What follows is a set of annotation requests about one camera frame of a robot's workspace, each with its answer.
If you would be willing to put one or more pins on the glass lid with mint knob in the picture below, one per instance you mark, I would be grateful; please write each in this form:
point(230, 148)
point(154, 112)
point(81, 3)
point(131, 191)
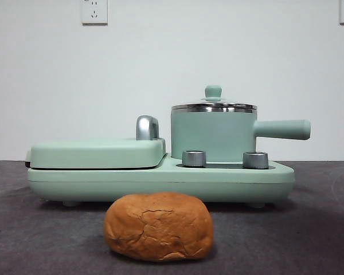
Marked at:
point(214, 91)

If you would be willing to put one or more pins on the brown potato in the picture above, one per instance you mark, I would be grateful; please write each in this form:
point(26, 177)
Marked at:
point(157, 226)

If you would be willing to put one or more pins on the mint green steamer pot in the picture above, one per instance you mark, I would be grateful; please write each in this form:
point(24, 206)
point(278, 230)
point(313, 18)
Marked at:
point(212, 134)

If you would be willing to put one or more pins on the silver control knob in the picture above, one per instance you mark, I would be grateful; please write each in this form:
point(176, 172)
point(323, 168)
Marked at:
point(193, 158)
point(255, 160)

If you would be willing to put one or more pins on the mint green breakfast machine base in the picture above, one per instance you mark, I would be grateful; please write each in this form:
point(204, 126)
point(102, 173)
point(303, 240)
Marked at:
point(160, 186)

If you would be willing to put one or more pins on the mint green griddle cover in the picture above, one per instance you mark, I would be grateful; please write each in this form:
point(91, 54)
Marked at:
point(89, 151)

